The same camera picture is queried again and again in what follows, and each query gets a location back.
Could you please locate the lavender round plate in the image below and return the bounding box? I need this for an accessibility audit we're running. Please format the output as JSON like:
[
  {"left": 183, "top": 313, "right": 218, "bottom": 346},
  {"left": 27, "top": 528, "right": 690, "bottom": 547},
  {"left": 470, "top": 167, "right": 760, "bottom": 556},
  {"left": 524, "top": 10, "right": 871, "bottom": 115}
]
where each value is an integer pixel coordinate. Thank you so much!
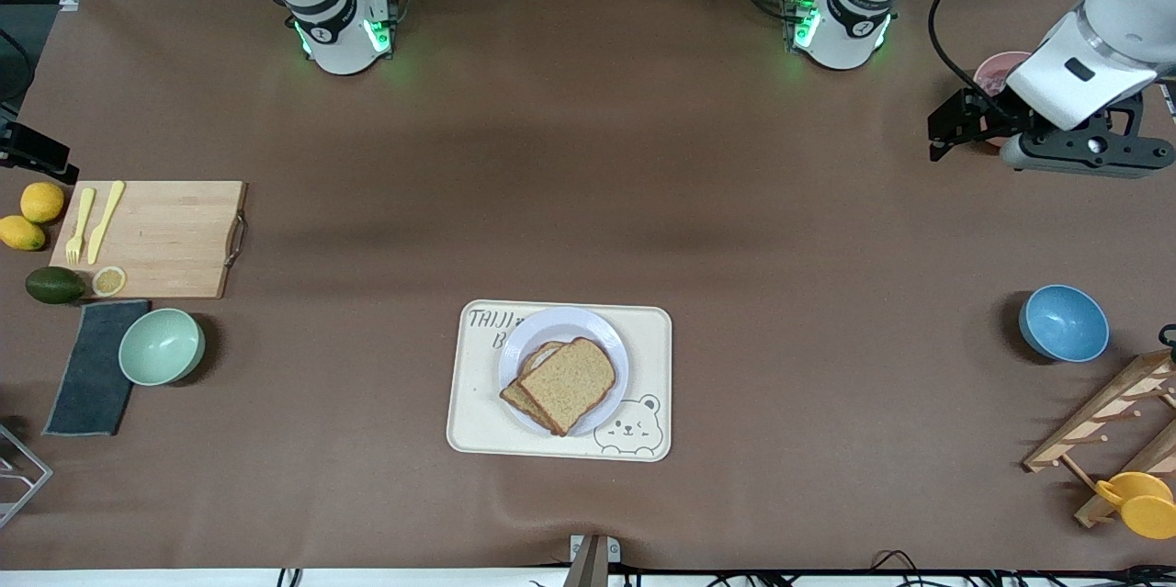
[{"left": 498, "top": 307, "right": 630, "bottom": 438}]

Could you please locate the brown bread slice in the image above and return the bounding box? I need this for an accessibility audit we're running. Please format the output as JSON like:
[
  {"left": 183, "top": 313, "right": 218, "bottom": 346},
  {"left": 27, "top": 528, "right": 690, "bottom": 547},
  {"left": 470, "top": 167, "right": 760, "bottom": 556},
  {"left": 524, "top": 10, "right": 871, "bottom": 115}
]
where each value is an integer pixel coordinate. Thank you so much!
[
  {"left": 500, "top": 341, "right": 567, "bottom": 434},
  {"left": 517, "top": 337, "right": 617, "bottom": 437}
]

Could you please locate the yellow lemon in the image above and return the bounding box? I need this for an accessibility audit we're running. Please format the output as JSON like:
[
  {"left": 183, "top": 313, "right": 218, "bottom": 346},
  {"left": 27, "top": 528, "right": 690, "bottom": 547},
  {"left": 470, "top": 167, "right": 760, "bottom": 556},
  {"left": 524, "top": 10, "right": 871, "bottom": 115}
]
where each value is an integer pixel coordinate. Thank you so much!
[
  {"left": 0, "top": 216, "right": 46, "bottom": 252},
  {"left": 20, "top": 182, "right": 66, "bottom": 224}
]

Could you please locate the pink bowl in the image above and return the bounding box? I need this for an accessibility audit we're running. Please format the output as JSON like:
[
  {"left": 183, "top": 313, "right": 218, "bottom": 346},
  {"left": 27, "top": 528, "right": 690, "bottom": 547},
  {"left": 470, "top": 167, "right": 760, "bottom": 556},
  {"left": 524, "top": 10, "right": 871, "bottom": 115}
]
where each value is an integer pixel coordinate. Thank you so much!
[{"left": 974, "top": 51, "right": 1035, "bottom": 149}]

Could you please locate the yellow plastic fork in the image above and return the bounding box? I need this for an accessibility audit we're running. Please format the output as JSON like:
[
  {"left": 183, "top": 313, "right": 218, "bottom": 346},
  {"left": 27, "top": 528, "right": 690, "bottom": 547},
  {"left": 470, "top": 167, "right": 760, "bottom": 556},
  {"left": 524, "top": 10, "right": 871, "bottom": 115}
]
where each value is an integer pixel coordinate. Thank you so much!
[{"left": 64, "top": 187, "right": 96, "bottom": 265}]

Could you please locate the yellow plastic knife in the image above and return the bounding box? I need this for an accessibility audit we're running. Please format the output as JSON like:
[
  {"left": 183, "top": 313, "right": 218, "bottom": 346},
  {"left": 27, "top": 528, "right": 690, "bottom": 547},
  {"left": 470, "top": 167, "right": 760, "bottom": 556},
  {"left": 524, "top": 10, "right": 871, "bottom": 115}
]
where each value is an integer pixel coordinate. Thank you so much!
[{"left": 87, "top": 180, "right": 126, "bottom": 265}]

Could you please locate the green avocado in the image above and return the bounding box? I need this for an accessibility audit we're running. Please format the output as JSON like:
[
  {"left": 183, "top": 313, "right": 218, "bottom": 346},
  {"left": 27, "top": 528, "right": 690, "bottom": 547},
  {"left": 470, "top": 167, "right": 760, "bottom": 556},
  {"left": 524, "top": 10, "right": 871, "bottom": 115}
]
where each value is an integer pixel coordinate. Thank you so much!
[{"left": 25, "top": 266, "right": 88, "bottom": 304}]

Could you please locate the wooden cutting board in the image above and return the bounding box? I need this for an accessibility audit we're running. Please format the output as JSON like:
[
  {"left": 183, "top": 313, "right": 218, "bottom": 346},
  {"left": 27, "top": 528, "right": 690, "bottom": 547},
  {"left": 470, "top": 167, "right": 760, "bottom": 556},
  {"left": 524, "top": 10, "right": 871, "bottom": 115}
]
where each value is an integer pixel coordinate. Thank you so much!
[{"left": 48, "top": 180, "right": 247, "bottom": 299}]

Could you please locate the mint green bowl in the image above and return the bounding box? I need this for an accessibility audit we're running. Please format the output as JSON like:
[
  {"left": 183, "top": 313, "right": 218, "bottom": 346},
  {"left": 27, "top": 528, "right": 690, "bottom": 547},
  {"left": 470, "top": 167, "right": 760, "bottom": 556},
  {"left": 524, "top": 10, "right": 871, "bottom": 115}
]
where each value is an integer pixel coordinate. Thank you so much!
[{"left": 118, "top": 308, "right": 206, "bottom": 387}]

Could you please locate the blue bowl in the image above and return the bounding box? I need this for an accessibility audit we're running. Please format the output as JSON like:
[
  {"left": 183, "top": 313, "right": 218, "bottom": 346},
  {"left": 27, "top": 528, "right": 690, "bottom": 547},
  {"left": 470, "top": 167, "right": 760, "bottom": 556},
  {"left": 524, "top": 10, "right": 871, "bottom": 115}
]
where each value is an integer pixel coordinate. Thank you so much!
[{"left": 1018, "top": 284, "right": 1111, "bottom": 364}]

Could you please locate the dark grey cloth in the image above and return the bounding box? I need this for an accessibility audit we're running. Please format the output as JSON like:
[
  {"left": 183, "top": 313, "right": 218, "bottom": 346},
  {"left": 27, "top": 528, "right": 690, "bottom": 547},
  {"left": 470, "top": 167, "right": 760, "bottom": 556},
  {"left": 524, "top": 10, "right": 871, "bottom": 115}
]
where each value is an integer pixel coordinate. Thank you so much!
[{"left": 41, "top": 299, "right": 151, "bottom": 437}]

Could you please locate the wooden peg rack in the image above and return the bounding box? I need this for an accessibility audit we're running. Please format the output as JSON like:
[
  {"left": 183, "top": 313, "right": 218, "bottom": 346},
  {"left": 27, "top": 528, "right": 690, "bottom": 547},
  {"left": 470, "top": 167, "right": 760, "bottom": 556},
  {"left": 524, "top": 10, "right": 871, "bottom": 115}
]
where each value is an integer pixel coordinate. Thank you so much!
[{"left": 1023, "top": 348, "right": 1176, "bottom": 530}]

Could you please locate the yellow cup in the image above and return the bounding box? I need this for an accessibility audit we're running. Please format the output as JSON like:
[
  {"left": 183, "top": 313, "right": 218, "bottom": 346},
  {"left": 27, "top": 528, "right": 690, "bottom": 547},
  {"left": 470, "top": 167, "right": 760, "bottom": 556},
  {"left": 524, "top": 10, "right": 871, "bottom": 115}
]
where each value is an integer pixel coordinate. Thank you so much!
[{"left": 1095, "top": 471, "right": 1176, "bottom": 540}]

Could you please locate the cream bear print tray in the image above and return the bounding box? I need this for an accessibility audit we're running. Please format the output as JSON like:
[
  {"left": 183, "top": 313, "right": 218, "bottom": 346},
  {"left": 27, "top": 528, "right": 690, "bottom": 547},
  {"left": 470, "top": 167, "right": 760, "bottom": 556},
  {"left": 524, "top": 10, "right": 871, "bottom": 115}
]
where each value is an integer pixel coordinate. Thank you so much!
[{"left": 447, "top": 299, "right": 673, "bottom": 463}]

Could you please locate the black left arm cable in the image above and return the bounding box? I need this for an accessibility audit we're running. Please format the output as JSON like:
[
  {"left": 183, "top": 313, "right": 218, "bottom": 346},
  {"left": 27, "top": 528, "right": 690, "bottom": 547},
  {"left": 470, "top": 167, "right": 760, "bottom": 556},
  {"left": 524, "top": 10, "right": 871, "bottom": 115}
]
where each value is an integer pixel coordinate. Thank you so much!
[{"left": 928, "top": 0, "right": 1108, "bottom": 106}]

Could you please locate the metal wire rack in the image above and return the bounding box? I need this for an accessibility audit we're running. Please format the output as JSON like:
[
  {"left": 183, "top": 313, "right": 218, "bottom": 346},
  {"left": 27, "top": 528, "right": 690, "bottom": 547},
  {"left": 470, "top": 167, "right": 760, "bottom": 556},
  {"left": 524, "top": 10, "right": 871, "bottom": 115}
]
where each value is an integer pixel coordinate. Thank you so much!
[{"left": 0, "top": 423, "right": 53, "bottom": 530}]

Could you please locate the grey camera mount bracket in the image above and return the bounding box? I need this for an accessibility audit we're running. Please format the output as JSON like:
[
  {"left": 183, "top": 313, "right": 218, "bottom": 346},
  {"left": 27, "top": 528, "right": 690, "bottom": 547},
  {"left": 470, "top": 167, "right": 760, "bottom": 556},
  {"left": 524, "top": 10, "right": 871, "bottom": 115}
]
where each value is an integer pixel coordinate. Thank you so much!
[{"left": 562, "top": 534, "right": 622, "bottom": 587}]

